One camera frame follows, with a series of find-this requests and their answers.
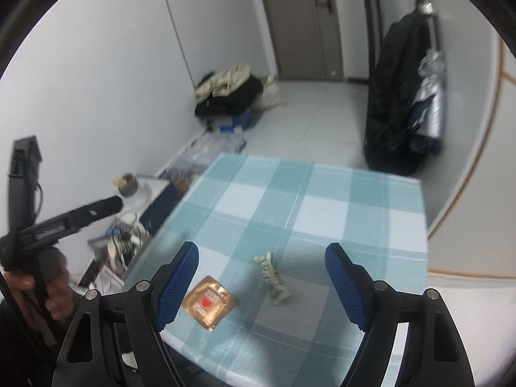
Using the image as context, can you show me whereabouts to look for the beige cloth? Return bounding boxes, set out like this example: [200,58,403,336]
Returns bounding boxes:
[194,64,269,101]

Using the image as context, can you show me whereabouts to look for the black cables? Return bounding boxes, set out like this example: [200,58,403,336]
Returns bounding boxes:
[107,213,142,251]

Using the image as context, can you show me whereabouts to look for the white cloth bag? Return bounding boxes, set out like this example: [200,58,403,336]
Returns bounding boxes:
[258,83,287,110]

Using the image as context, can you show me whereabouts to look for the frosted white cup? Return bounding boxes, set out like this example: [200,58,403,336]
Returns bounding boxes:
[121,173,152,210]

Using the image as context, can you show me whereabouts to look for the white box with navy side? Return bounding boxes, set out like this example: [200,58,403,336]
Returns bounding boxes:
[137,175,184,236]

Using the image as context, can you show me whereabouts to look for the green and white wrapper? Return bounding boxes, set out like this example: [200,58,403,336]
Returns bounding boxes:
[254,252,291,307]

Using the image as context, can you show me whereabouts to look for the teal checked tablecloth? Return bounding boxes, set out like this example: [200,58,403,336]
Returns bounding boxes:
[123,154,429,387]

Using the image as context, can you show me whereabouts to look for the person's left hand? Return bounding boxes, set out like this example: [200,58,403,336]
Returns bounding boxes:
[6,252,75,320]

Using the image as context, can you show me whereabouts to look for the grey entrance door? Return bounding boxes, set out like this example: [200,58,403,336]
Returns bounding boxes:
[256,0,345,81]

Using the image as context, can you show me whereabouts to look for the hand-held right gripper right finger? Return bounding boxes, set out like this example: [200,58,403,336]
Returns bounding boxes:
[324,243,475,387]

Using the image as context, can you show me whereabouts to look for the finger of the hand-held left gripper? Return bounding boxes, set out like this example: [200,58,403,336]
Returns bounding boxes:
[60,195,124,231]

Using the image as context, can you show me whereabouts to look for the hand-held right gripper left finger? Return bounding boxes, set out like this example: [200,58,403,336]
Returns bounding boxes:
[52,241,201,387]

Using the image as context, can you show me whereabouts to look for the brown sachet with red heart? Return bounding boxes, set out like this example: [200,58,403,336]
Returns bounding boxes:
[181,275,239,331]

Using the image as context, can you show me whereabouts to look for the black jacket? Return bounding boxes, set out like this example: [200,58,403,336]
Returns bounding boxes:
[363,12,442,176]

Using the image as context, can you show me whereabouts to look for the black metal frame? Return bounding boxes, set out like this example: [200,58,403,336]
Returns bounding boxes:
[351,0,383,85]

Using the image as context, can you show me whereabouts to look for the grey plastic bag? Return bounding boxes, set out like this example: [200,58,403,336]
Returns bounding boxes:
[161,133,246,178]

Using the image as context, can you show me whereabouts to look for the black clothes pile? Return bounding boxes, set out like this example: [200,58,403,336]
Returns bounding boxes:
[195,76,264,117]

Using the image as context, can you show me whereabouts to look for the blue storage box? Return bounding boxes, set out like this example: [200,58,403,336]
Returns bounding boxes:
[207,113,263,134]

